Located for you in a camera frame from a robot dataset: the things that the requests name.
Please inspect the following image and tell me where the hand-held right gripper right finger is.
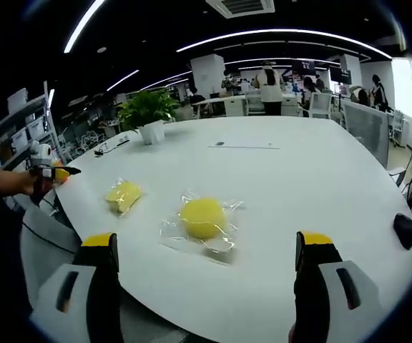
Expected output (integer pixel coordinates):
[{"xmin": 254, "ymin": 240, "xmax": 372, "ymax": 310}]
[{"xmin": 291, "ymin": 231, "xmax": 386, "ymax": 343}]

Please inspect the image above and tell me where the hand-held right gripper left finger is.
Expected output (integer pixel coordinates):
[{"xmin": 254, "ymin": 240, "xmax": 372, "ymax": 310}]
[{"xmin": 29, "ymin": 232, "xmax": 125, "ymax": 343}]

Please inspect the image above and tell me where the yellow snack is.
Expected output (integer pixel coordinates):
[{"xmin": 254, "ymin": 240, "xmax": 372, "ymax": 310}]
[{"xmin": 104, "ymin": 178, "xmax": 145, "ymax": 217}]

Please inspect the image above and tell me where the person's left hand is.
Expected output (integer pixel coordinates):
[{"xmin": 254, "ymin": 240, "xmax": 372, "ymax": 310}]
[{"xmin": 4, "ymin": 169, "xmax": 44, "ymax": 197}]

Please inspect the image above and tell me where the white storage shelf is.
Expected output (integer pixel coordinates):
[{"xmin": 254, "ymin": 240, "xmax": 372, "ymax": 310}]
[{"xmin": 0, "ymin": 81, "xmax": 69, "ymax": 172}]

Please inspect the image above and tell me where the black computer mouse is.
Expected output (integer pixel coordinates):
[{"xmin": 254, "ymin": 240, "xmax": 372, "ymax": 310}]
[{"xmin": 393, "ymin": 212, "xmax": 412, "ymax": 251}]

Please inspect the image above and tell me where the green potted plant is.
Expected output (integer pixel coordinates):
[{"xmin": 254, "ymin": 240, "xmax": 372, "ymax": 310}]
[{"xmin": 114, "ymin": 89, "xmax": 181, "ymax": 146}]

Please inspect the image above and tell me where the grey office chair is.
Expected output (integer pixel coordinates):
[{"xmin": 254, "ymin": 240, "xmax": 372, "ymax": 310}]
[{"xmin": 341, "ymin": 102, "xmax": 393, "ymax": 169}]

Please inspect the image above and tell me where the white mesh chair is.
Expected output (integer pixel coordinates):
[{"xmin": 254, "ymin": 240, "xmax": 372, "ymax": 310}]
[{"xmin": 304, "ymin": 91, "xmax": 334, "ymax": 119}]

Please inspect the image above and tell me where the ceiling air vent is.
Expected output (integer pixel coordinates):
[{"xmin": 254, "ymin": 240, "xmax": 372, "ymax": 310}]
[{"xmin": 205, "ymin": 0, "xmax": 276, "ymax": 19}]

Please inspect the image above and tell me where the black cable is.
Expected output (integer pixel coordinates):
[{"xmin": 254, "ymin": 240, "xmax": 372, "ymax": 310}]
[{"xmin": 21, "ymin": 198, "xmax": 80, "ymax": 257}]

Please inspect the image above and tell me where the table cable slot cover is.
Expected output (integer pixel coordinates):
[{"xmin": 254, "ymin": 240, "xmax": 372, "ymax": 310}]
[{"xmin": 207, "ymin": 141, "xmax": 281, "ymax": 150}]

